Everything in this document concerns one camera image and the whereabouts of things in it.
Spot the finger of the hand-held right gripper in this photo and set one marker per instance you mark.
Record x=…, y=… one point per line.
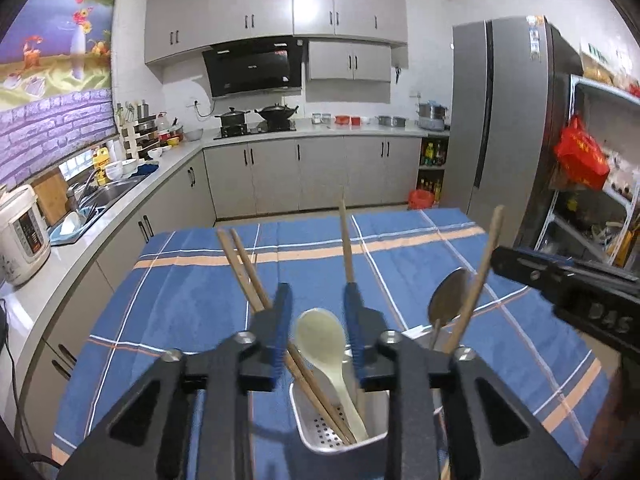
x=530, y=265

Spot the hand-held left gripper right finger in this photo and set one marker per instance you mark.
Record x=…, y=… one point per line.
x=352, y=330

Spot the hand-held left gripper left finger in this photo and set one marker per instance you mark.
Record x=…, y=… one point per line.
x=280, y=330

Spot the cream plastic spoon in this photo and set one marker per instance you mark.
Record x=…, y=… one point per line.
x=320, y=340

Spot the bunch of wooden chopsticks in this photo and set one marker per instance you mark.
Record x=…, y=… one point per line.
x=325, y=405

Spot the single wooden chopstick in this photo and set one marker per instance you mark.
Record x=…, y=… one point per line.
x=346, y=245
x=462, y=310

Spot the metal spoon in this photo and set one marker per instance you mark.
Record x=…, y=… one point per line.
x=450, y=295

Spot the white two-compartment utensil holder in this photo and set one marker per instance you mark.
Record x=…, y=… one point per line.
x=325, y=437

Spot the metal storage shelf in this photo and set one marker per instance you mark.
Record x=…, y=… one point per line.
x=600, y=220

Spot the blue plaid tablecloth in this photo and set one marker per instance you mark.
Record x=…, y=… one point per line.
x=200, y=285

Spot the red bag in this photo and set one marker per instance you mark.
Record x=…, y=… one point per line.
x=582, y=152

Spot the red bucket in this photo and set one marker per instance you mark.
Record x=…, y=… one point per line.
x=420, y=200

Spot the grey refrigerator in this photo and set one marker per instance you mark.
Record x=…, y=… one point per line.
x=500, y=135

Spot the group of condiment bottles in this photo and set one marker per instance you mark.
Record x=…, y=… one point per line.
x=431, y=160

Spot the grey lower kitchen cabinets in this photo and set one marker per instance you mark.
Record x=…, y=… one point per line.
x=325, y=175

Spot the grey kitchen cabinets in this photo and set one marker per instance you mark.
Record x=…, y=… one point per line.
x=275, y=5
x=325, y=175

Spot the steel steamer pot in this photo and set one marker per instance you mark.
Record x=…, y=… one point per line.
x=432, y=116

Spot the metal basin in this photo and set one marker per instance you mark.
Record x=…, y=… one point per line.
x=391, y=121

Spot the black gas stove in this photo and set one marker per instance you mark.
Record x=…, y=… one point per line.
x=255, y=130

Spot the red containers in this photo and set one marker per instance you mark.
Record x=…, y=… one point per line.
x=347, y=120

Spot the dark blue cloth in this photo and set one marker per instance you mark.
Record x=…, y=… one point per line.
x=148, y=166

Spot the grey mixing bowl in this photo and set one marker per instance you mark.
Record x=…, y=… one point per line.
x=194, y=135

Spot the glass jars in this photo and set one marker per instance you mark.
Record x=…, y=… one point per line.
x=321, y=118

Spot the black wok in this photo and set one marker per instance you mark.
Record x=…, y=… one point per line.
x=276, y=112

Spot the black lidded pot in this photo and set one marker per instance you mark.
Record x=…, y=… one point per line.
x=232, y=117

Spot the stainless steel sink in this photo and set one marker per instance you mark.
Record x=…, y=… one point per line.
x=110, y=192

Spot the stack of white bowls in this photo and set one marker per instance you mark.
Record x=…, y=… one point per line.
x=120, y=169

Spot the white dish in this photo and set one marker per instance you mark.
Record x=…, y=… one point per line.
x=71, y=221

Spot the wooden plate rack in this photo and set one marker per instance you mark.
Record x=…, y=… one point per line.
x=137, y=135

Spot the yellow bottle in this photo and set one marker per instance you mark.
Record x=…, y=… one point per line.
x=100, y=165

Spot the black range hood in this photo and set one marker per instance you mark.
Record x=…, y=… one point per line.
x=250, y=67

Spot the wooden cutting board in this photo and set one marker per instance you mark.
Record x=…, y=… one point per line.
x=50, y=197

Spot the white electric rice cooker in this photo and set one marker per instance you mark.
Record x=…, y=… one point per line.
x=22, y=235

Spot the grey upper kitchen cabinets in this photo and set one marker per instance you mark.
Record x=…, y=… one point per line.
x=275, y=5

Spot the small grey wall cabinet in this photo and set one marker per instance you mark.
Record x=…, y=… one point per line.
x=347, y=67

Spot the purple brick wall poster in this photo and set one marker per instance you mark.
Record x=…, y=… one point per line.
x=55, y=60

